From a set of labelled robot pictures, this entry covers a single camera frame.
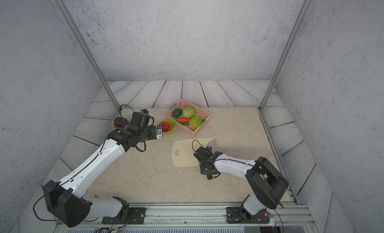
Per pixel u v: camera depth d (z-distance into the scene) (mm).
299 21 768
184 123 1076
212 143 1012
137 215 729
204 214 743
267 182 453
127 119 1096
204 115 1118
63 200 379
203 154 698
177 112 1140
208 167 624
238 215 727
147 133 691
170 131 1016
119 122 1048
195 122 1014
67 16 745
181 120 1136
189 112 1098
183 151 968
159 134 727
